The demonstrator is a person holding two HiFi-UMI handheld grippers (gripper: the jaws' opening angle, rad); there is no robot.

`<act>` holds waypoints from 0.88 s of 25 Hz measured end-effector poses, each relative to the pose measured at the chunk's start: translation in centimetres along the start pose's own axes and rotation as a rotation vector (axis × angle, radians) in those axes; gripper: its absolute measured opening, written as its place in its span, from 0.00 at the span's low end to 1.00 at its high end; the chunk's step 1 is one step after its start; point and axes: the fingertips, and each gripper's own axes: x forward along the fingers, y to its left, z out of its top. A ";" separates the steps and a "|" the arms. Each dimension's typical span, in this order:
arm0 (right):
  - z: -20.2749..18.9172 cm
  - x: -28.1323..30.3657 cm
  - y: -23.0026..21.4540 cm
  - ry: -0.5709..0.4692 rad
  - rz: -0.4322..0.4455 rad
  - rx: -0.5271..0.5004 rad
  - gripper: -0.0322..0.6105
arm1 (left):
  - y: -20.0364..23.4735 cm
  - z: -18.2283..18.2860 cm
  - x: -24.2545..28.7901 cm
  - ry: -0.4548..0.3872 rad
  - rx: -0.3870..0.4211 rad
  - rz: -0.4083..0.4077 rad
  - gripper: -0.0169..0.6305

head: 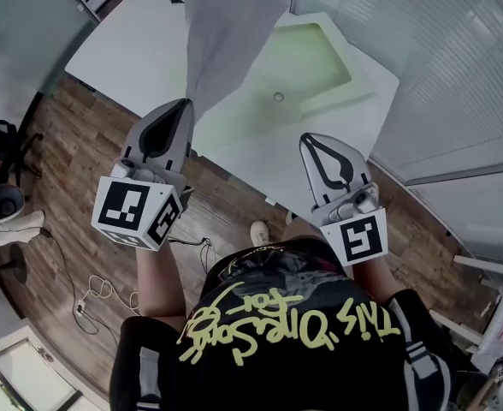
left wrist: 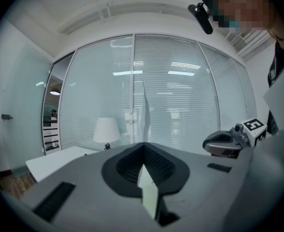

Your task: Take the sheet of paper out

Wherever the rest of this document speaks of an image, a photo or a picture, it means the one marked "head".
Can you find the grey sheet of paper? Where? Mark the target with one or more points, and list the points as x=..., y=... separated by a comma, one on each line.
x=228, y=49

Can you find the beige fabric item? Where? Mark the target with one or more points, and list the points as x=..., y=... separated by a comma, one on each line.
x=12, y=229

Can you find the white tray with green inside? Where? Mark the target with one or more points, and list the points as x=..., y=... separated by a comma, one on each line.
x=320, y=62

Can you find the black shirt with yellow print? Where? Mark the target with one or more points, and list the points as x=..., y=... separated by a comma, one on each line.
x=285, y=358

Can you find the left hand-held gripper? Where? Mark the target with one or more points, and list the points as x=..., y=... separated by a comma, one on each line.
x=125, y=206

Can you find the white power strip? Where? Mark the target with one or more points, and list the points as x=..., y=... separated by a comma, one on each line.
x=80, y=309

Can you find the person's left forearm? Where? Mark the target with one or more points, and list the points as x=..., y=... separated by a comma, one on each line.
x=159, y=281

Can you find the black table control panel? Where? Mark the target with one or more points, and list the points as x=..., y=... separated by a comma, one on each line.
x=88, y=86

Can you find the black round stand base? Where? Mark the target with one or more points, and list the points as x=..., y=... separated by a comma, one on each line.
x=18, y=263

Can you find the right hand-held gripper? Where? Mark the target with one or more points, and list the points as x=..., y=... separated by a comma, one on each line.
x=358, y=234

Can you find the person's bare leg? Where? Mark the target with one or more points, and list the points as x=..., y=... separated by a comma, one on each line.
x=300, y=231

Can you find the white framed glass cabinet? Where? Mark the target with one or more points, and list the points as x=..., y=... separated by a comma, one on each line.
x=18, y=373

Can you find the person's white shoe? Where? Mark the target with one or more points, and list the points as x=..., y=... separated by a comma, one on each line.
x=260, y=231

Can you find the light wooden slat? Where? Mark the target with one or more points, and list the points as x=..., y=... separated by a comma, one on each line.
x=476, y=263

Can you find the person's right forearm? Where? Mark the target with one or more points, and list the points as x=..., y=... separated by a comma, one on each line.
x=373, y=276

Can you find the small black object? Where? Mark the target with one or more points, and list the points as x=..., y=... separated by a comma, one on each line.
x=176, y=1

